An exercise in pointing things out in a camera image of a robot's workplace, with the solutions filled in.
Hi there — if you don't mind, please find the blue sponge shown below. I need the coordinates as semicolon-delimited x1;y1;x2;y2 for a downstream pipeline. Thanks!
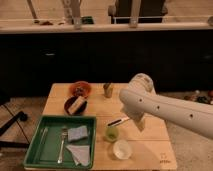
68;125;88;142

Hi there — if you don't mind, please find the orange bowl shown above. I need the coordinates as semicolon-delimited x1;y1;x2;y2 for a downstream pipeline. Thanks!
69;81;91;98

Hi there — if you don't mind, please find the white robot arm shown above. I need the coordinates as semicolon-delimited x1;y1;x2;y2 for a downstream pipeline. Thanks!
119;73;213;139

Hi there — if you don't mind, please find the grey folded cloth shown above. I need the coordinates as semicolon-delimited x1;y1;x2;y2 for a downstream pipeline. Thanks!
66;145;90;166

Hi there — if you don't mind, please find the green plastic cup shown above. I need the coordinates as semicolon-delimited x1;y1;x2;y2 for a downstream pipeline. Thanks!
104;126;119;142

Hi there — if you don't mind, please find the silver fork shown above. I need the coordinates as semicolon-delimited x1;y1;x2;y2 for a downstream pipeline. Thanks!
57;127;68;164

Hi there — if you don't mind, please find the beige block in bowl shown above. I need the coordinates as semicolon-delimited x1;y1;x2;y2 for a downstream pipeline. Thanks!
69;96;86;114

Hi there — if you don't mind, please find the dark brown bowl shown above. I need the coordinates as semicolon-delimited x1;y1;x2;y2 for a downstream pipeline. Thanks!
64;96;87;115

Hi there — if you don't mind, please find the black chair base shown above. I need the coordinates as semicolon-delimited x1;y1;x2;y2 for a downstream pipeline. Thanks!
0;89;30;149

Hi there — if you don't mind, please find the green plastic tray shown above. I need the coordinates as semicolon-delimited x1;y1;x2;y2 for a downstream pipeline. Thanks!
23;115;96;170

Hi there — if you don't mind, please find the metal cup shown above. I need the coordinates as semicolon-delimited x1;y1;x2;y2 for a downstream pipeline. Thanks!
103;84;113;98

